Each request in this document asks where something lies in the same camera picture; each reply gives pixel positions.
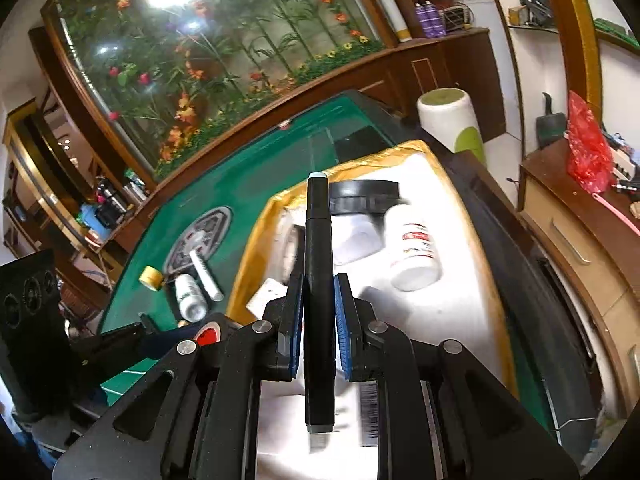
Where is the purple spray can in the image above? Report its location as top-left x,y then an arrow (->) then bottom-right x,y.
429,2 -> 447,37
414,2 -> 432,38

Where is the person's blue jeans leg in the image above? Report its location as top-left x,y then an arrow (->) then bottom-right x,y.
10,425 -> 53,468

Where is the wooden desk with drawers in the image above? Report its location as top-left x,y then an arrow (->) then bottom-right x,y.
515,137 -> 640,411

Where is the red plastic bag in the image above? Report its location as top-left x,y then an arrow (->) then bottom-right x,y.
566,91 -> 615,196

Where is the pink fly swatter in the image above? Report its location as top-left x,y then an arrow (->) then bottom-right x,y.
592,191 -> 640,238

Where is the gold-trimmed wall shelf unit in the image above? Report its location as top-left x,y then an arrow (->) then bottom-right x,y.
475,0 -> 640,126

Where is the long white tube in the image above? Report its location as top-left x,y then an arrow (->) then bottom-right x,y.
189,249 -> 224,303

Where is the black dotted tape roll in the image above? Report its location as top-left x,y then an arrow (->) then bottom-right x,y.
327,179 -> 401,217

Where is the white power strip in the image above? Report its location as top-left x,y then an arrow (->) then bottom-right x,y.
607,135 -> 640,176

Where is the black tape roll pale core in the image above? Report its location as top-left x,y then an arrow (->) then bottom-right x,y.
277,224 -> 307,288

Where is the round table control panel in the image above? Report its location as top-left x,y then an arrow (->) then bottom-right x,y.
164,205 -> 234,276

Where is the black dustpan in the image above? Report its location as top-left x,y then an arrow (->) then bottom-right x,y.
536,92 -> 568,150

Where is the curved wooden cabinet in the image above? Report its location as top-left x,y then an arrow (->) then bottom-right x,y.
27,27 -> 506,256

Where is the black tape roll red core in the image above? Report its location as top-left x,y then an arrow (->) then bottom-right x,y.
192,319 -> 224,347

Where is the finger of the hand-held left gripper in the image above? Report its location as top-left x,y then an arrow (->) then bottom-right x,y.
75,314 -> 166,391
147,327 -> 201,358

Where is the black tool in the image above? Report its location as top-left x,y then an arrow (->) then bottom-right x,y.
520,0 -> 556,26

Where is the small white green bottle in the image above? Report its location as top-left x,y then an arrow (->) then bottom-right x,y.
174,273 -> 208,323

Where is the blue plastic container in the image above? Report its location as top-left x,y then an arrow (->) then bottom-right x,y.
81,204 -> 109,242

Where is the white bottle red label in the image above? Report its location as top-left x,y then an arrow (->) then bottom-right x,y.
382,204 -> 444,292

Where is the gold-edged white box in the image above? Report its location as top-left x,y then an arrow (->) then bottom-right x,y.
227,139 -> 521,480

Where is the black rectangular bar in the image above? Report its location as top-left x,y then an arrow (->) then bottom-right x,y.
304,172 -> 335,436

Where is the wire basket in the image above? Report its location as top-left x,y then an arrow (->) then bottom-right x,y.
442,4 -> 474,31

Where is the flower wall display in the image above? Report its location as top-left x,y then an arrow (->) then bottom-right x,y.
42,0 -> 396,183

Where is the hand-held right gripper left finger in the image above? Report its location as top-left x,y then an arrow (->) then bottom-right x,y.
52,272 -> 307,480

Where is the green board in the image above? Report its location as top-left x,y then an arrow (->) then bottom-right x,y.
595,17 -> 629,42

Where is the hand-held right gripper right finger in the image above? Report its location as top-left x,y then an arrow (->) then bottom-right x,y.
334,272 -> 581,480

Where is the rolled white scroll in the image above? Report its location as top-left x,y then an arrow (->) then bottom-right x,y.
361,0 -> 413,43

